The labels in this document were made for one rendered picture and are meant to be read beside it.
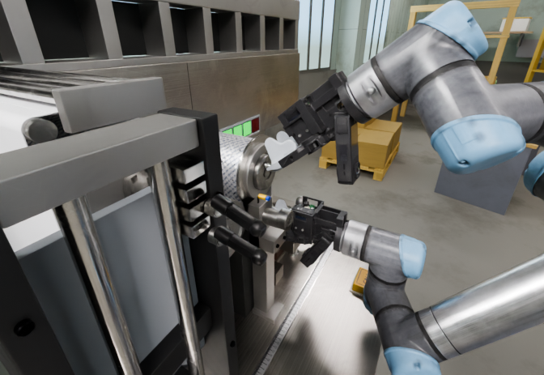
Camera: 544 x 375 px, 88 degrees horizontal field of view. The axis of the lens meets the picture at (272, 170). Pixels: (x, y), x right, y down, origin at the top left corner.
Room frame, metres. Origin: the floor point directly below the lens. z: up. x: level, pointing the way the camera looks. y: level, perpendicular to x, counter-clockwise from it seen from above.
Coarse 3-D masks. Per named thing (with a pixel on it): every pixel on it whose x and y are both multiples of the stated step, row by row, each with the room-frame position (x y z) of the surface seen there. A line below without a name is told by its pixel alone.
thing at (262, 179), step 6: (264, 156) 0.51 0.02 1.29; (258, 162) 0.49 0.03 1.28; (264, 162) 0.50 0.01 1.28; (270, 162) 0.52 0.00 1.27; (258, 168) 0.49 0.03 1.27; (264, 168) 0.50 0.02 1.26; (258, 174) 0.48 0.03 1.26; (264, 174) 0.50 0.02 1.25; (270, 174) 0.52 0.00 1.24; (258, 180) 0.48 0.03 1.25; (264, 180) 0.50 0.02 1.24; (270, 180) 0.52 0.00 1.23; (258, 186) 0.48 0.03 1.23; (264, 186) 0.50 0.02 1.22
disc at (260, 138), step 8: (256, 136) 0.52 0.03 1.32; (264, 136) 0.54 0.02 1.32; (248, 144) 0.49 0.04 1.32; (256, 144) 0.51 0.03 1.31; (248, 152) 0.49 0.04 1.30; (240, 160) 0.47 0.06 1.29; (240, 168) 0.47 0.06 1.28; (240, 176) 0.47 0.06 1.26; (240, 184) 0.46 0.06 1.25; (240, 192) 0.46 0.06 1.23; (240, 200) 0.47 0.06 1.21; (248, 200) 0.48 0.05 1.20
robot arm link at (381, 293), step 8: (368, 272) 0.44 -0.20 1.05; (368, 280) 0.43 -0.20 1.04; (376, 280) 0.42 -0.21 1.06; (368, 288) 0.43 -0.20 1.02; (376, 288) 0.41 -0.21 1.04; (384, 288) 0.40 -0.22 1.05; (392, 288) 0.40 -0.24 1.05; (400, 288) 0.40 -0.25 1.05; (368, 296) 0.42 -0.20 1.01; (376, 296) 0.40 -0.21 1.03; (384, 296) 0.39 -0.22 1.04; (392, 296) 0.38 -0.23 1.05; (400, 296) 0.38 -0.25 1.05; (368, 304) 0.42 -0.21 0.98; (376, 304) 0.38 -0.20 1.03; (384, 304) 0.37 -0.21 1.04; (392, 304) 0.37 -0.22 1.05; (400, 304) 0.37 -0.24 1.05; (408, 304) 0.37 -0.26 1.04; (376, 312) 0.37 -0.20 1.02
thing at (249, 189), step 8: (264, 144) 0.52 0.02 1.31; (256, 152) 0.50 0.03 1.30; (264, 152) 0.52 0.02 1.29; (248, 160) 0.48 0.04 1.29; (256, 160) 0.49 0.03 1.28; (248, 168) 0.47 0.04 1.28; (248, 176) 0.47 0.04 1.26; (248, 184) 0.47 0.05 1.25; (248, 192) 0.47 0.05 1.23; (256, 192) 0.49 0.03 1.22; (264, 192) 0.52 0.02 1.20
